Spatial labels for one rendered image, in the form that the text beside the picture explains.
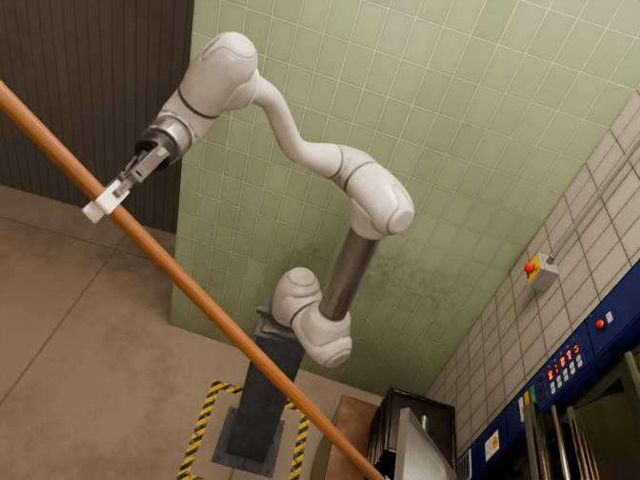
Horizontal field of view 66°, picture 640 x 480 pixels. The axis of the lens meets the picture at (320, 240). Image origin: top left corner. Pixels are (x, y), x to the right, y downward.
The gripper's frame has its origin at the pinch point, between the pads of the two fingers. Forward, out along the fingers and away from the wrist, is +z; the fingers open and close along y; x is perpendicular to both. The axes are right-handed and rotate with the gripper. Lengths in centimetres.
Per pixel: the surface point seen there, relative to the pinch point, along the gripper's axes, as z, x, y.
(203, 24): -124, 16, 30
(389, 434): -43, -135, 28
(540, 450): -16, -117, -32
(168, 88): -201, 5, 115
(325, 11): -124, -6, -13
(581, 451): -18, -122, -41
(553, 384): -45, -128, -36
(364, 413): -67, -150, 53
